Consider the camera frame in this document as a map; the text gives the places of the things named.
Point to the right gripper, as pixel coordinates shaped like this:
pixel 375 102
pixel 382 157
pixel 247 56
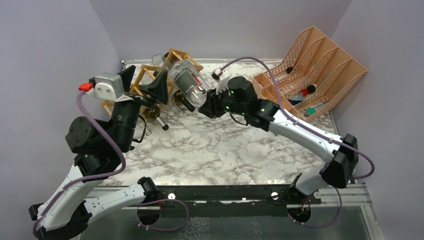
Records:
pixel 211 107

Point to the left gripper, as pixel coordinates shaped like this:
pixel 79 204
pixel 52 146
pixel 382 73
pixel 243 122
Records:
pixel 158 89

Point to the clear glass bottle small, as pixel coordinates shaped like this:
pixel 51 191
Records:
pixel 160 62

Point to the dark green wine bottle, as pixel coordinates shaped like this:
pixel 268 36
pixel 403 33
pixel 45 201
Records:
pixel 179 98
pixel 170 57
pixel 153 115

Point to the clear bottle silver cap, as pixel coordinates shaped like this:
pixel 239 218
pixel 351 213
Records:
pixel 189 81

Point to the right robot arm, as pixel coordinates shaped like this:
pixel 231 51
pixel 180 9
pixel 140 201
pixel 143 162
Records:
pixel 338 153

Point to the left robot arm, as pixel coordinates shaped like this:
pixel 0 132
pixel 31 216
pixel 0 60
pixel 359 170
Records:
pixel 99 147

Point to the red black marker upper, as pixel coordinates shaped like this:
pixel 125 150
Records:
pixel 289 70

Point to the red black marker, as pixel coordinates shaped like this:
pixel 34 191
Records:
pixel 308 90
pixel 289 70

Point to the green item in organizer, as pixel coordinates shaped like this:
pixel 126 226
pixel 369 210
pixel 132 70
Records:
pixel 310 111

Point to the orange plastic file organizer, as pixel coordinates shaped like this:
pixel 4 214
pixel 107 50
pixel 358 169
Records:
pixel 316 60

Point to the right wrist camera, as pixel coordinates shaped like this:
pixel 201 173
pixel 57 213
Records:
pixel 222 78

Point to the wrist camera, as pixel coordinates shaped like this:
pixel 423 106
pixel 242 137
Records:
pixel 106 86
pixel 222 78

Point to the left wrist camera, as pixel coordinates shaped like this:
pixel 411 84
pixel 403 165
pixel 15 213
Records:
pixel 106 86

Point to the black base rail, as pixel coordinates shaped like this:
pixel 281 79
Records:
pixel 215 201

